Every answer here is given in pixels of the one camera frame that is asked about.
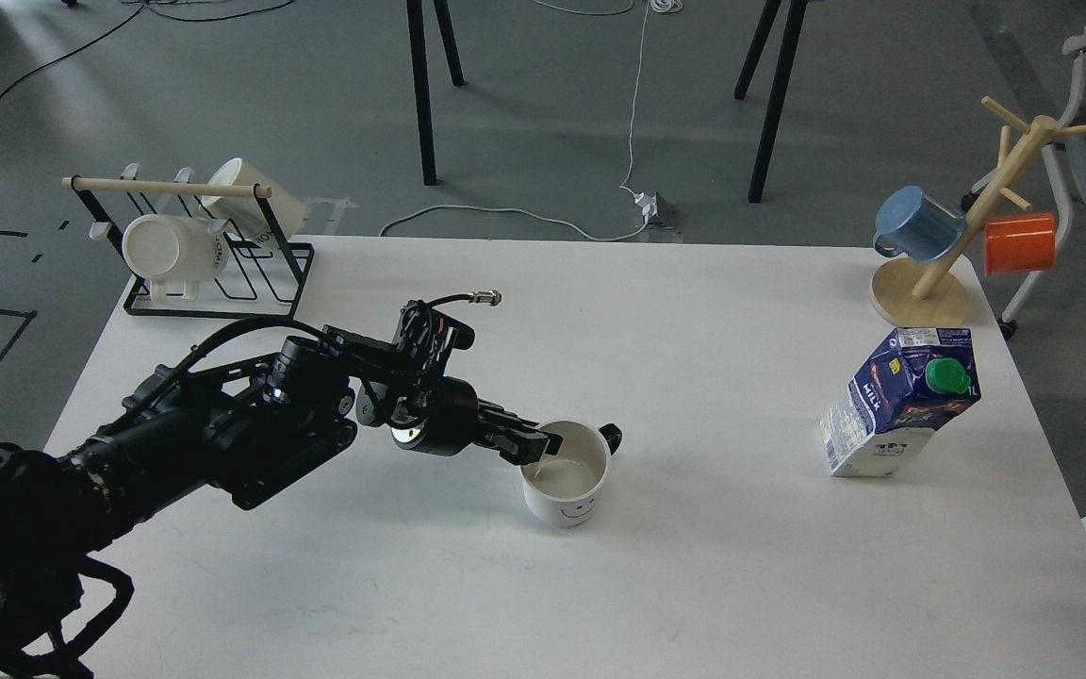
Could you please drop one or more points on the black right table legs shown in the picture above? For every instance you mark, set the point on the black right table legs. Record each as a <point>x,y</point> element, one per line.
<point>791,35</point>

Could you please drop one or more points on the blue white milk carton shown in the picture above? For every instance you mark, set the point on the blue white milk carton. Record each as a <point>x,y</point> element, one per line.
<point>912,385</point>

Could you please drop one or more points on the blue mug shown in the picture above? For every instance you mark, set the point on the blue mug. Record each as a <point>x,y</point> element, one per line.
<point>912,223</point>

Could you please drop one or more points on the black table legs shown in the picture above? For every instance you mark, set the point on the black table legs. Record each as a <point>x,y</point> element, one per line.
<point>415,15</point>
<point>791,35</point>

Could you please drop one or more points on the orange mug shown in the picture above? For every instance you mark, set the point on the orange mug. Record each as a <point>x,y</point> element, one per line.
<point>1019,243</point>

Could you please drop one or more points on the black left table legs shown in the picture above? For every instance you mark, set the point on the black left table legs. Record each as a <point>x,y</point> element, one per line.
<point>415,15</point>

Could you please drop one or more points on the white smiley face mug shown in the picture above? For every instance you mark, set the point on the white smiley face mug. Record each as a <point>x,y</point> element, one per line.
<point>563,489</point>

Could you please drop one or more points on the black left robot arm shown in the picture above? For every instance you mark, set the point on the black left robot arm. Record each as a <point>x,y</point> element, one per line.
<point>250,410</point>

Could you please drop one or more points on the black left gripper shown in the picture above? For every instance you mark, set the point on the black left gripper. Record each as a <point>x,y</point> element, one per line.
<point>455,419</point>

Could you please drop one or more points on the white power adapter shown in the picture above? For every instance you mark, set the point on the white power adapter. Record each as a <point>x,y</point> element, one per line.
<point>656,211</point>

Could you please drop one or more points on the wooden mug tree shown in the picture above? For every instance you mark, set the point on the wooden mug tree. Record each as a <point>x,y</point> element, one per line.
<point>908,293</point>

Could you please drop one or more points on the white mug lying front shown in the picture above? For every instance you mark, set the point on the white mug lying front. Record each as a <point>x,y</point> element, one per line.
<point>166,249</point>

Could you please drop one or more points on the black wire mug rack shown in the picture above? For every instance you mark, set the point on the black wire mug rack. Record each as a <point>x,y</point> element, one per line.
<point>265,274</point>

